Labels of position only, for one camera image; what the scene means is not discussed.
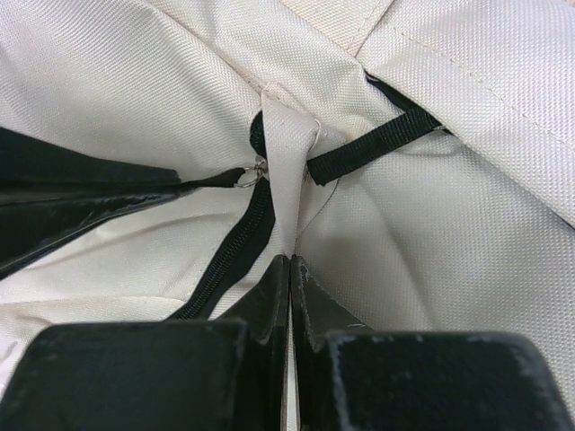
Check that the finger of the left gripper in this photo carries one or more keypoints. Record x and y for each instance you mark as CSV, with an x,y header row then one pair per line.
x,y
51,195

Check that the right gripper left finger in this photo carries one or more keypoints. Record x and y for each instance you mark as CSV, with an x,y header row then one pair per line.
x,y
225,374

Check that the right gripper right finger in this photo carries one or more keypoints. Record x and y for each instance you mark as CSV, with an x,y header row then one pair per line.
x,y
352,377

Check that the beige student backpack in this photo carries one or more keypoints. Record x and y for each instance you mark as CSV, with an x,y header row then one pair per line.
x,y
422,152

